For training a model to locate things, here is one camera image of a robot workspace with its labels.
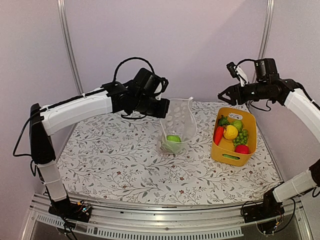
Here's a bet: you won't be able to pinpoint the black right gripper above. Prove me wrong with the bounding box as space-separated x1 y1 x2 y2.
217 81 269 106

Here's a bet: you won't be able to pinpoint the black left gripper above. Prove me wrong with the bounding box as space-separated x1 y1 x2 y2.
134 94 170 118

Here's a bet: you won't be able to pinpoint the green pear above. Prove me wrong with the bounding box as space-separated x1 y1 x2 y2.
230 119 244 133

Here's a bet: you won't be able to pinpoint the clear zip top bag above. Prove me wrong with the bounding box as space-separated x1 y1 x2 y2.
157 96 197 155

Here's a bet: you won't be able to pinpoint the yellow lemon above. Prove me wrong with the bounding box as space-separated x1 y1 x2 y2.
223 125 238 140

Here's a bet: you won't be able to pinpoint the green apple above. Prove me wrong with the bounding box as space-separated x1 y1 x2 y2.
166 135 182 143

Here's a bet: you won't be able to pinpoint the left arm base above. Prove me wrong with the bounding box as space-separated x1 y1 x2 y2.
48 197 92 223

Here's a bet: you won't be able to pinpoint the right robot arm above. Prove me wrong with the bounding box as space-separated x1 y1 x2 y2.
217 58 320 158

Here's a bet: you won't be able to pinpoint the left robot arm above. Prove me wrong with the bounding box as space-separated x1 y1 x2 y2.
23 68 170 217

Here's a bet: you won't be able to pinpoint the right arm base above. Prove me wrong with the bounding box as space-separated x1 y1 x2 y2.
240 200 285 235

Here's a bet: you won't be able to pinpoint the green leafy vegetable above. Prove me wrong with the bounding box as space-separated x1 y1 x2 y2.
218 115 230 127

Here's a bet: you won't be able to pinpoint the orange carrot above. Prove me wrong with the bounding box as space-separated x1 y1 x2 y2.
213 126 224 146

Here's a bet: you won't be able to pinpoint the green grapes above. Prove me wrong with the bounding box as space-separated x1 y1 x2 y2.
232 129 249 147

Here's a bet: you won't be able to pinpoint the red fruit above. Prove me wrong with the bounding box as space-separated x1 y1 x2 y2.
234 144 250 155

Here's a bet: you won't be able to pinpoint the yellow plastic basket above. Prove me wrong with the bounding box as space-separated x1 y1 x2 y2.
211 107 257 167

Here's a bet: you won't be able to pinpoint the green bitter gourd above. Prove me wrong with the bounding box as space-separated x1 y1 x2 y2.
222 154 240 160

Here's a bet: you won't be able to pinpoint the floral table cover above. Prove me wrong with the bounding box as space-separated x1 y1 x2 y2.
57 101 282 205

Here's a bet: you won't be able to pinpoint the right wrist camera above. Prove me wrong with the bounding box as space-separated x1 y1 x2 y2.
226 62 249 87

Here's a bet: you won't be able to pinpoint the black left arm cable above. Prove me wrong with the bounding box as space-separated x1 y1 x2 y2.
113 57 168 96

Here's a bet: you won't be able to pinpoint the right aluminium post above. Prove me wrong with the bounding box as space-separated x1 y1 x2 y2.
258 0 275 59

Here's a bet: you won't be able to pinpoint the aluminium post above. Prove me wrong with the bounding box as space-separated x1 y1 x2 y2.
57 0 84 95
258 0 275 59

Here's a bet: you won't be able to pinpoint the aluminium front rail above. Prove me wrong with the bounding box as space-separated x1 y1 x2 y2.
21 193 315 240

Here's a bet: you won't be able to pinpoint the left aluminium post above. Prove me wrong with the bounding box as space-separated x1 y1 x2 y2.
57 0 84 95

